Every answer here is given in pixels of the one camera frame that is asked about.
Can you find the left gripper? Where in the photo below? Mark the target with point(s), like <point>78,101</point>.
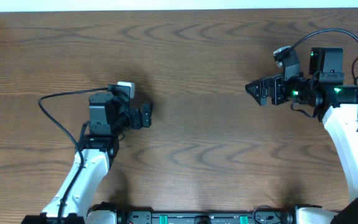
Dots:
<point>138,123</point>

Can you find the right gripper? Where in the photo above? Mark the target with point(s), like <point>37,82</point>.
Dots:
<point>275,82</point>

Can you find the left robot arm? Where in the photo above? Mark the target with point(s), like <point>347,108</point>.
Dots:
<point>110,116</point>

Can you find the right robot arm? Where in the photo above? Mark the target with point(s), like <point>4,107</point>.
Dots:
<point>336,107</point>

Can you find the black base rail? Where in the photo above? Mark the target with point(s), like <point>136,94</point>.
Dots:
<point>204,217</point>

